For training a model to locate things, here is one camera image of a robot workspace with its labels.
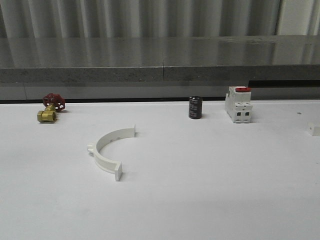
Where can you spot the black cylindrical capacitor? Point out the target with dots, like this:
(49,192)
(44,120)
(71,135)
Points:
(195,107)

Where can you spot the brass valve red handwheel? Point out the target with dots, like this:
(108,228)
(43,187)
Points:
(53,103)

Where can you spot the grey pleated curtain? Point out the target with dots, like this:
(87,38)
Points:
(157,18)

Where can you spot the white circuit breaker red switch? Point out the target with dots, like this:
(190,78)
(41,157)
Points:
(238,104)

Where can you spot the white half pipe clamp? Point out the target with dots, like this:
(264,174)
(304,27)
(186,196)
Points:
(104,163)
(313,129)

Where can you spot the grey stone countertop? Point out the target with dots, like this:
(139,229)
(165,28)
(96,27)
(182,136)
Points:
(251,60)

